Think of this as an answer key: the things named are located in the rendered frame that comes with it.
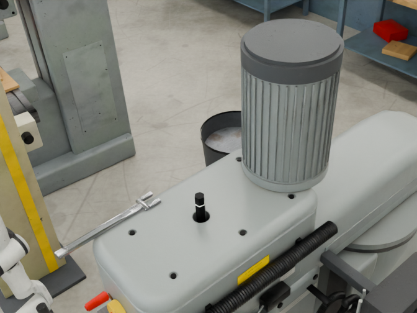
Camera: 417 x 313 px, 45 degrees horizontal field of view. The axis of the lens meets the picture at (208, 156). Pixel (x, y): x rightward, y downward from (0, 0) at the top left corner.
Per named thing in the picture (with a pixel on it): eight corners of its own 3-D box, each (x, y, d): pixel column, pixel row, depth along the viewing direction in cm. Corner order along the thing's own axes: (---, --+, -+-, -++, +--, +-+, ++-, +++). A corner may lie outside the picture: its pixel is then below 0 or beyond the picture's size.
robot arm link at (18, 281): (2, 295, 167) (-26, 253, 158) (26, 274, 174) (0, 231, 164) (20, 305, 161) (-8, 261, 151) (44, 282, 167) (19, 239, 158)
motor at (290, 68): (285, 207, 108) (293, 76, 88) (224, 162, 120) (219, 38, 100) (345, 166, 117) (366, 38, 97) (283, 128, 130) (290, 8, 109)
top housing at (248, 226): (159, 363, 99) (149, 317, 89) (94, 281, 116) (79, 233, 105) (321, 241, 121) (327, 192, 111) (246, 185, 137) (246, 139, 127)
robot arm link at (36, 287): (25, 318, 175) (8, 290, 169) (45, 299, 181) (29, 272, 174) (37, 323, 171) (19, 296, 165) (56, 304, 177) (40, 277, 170)
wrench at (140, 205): (61, 263, 100) (61, 260, 99) (52, 251, 102) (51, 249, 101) (161, 202, 111) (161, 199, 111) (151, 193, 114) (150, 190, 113)
